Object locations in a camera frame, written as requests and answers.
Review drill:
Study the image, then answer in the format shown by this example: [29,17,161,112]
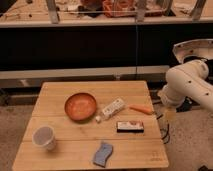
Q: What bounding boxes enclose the clear plastic bottle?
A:
[95,98,125,123]

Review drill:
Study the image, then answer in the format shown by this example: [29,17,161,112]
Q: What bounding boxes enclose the orange ceramic bowl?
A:
[64,93,97,121]

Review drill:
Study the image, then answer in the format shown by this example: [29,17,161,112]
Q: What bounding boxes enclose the black rectangular box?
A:
[116,121,144,133]

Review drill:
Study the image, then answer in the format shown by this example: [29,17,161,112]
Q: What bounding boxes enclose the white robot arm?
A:
[158,60,213,112]

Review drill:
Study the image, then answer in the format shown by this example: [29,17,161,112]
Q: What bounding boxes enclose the orange carrot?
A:
[129,105,154,115]

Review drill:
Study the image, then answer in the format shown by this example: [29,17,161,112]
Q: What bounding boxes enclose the wooden folding table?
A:
[13,81,169,171]

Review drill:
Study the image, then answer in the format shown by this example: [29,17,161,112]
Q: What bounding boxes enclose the blue sponge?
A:
[93,142,113,167]

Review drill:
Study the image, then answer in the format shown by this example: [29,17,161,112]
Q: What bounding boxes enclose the orange crate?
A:
[102,0,135,17]

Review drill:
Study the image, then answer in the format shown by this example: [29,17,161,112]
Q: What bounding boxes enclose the black cable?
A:
[155,113,171,145]

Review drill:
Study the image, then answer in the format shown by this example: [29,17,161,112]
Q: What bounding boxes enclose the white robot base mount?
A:
[172,39,213,64]

